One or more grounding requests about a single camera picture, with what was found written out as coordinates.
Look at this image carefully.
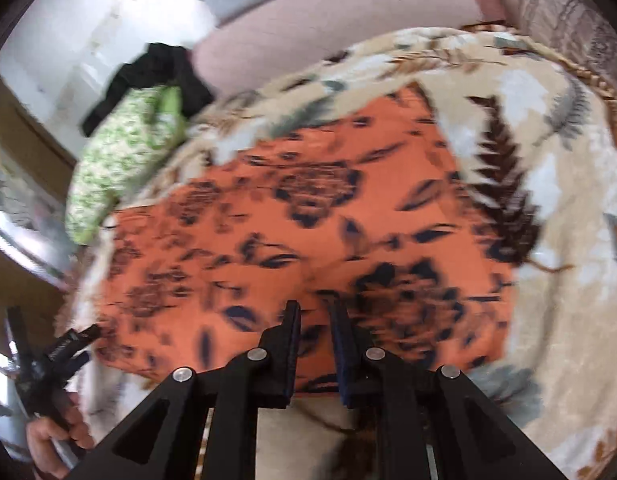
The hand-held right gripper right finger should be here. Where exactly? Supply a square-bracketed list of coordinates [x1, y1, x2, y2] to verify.
[328, 300, 569, 480]

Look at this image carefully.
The green checked pillow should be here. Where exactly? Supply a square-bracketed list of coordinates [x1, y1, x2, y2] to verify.
[67, 85, 183, 245]

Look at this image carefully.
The person's left hand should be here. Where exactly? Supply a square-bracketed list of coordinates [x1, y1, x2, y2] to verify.
[26, 390, 95, 480]

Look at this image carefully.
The leaf print blanket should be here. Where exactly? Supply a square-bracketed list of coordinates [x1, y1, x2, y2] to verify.
[63, 27, 617, 480]

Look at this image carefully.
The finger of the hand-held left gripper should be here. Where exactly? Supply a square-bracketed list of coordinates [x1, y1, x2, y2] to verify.
[52, 324, 103, 361]

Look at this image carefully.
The striped sofa cushion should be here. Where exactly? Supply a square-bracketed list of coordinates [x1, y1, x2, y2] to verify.
[518, 0, 617, 106]

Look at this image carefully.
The orange floral blouse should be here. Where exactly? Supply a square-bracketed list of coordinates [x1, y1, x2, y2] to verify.
[91, 82, 519, 393]

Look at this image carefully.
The black garment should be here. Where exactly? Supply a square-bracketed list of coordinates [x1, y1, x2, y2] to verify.
[81, 42, 214, 136]

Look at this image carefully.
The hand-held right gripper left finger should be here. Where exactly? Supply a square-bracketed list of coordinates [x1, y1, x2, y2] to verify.
[78, 300, 302, 480]

